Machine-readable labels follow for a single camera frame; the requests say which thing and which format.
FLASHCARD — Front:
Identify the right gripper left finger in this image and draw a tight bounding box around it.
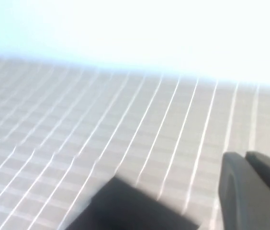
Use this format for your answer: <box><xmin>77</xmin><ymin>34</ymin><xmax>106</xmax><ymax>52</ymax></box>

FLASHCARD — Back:
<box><xmin>217</xmin><ymin>151</ymin><xmax>270</xmax><ymax>230</ymax></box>

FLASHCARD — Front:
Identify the black glasses case blue print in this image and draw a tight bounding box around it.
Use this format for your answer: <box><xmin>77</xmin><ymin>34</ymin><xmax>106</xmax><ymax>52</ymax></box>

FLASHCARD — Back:
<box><xmin>64</xmin><ymin>177</ymin><xmax>203</xmax><ymax>230</ymax></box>

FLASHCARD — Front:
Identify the grey white-checked tablecloth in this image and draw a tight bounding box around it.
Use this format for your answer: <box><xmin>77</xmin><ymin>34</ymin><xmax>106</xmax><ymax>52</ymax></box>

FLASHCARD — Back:
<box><xmin>0</xmin><ymin>56</ymin><xmax>270</xmax><ymax>230</ymax></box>

